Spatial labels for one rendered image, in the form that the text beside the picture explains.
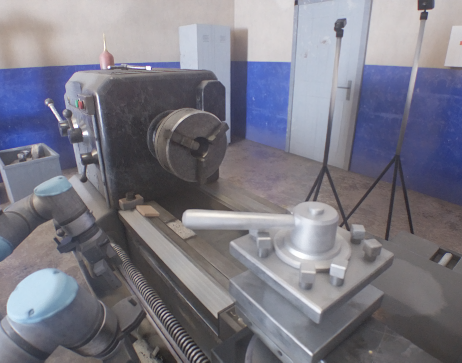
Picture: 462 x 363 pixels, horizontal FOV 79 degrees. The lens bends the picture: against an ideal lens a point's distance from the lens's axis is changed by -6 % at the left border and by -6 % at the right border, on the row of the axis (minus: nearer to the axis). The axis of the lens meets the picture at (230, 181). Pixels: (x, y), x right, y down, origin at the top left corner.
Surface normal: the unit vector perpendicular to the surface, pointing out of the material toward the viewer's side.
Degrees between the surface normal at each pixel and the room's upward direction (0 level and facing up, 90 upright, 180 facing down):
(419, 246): 0
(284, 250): 0
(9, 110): 90
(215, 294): 36
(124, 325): 25
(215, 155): 90
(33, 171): 90
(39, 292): 19
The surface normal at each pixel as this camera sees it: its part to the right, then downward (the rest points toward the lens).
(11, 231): 0.93, -0.37
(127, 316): -0.26, -0.71
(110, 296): 0.00, -0.92
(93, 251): 0.31, 0.26
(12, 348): 0.37, -0.33
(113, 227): 0.62, 0.30
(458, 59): -0.78, 0.24
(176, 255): -0.46, -0.61
